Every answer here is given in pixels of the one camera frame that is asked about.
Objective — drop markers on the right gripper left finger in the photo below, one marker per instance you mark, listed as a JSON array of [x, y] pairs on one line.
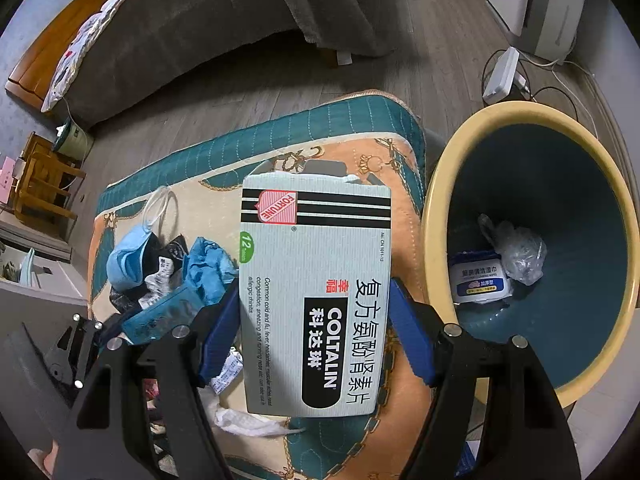
[[108, 435]]

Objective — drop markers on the light blue face mask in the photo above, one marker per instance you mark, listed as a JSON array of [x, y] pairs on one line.
[[124, 267]]

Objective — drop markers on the blue cleaning wipes pack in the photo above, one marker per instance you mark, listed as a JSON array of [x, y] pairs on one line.
[[478, 278]]

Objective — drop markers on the blue glove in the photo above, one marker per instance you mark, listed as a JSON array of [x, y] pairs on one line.
[[208, 270]]

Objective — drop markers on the Coltalin medicine box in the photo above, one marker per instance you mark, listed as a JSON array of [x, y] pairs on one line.
[[314, 284]]

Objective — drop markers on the yellow teal trash bin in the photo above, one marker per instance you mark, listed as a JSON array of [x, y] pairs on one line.
[[524, 179]]

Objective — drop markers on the teal small carton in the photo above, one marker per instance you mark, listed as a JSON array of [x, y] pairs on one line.
[[179, 307]]

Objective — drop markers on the white crumpled tissue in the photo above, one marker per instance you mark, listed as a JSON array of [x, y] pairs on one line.
[[233, 421]]

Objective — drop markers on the black plastic bag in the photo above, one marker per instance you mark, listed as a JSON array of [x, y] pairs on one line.
[[162, 267]]

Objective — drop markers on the wooden chair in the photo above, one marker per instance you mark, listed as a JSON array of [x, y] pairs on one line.
[[41, 198]]

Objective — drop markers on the clear bag in bin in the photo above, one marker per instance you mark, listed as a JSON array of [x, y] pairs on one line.
[[521, 250]]

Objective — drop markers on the small green white bin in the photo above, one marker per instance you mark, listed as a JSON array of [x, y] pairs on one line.
[[72, 141]]

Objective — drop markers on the patterned teal orange rug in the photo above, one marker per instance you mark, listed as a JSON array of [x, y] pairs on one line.
[[375, 136]]

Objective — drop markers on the wooden headboard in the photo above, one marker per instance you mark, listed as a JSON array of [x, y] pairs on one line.
[[30, 79]]

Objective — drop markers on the white power strip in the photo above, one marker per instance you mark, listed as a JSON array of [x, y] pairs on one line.
[[501, 79]]

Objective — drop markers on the floral blue quilt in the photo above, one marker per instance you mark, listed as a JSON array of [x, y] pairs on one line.
[[69, 65]]

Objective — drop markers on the white air purifier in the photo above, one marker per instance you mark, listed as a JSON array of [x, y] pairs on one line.
[[546, 29]]

